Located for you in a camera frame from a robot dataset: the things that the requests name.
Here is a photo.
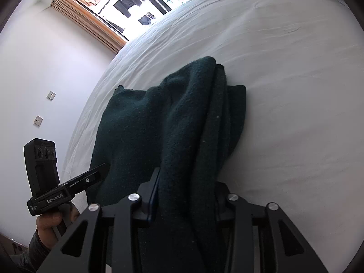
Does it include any dark green knit sweater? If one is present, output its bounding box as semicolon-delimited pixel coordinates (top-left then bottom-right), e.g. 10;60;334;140
85;55;247;273

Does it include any person left hand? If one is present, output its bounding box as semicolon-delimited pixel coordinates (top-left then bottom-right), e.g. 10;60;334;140
36;212;63;250

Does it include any beige curtain left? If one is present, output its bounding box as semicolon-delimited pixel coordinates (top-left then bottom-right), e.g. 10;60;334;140
51;0;126;54

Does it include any white bed sheet mattress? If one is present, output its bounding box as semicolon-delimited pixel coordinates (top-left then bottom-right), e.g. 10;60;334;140
61;0;363;272

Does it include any white wall socket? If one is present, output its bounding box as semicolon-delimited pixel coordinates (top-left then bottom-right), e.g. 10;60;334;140
47;91;56;101

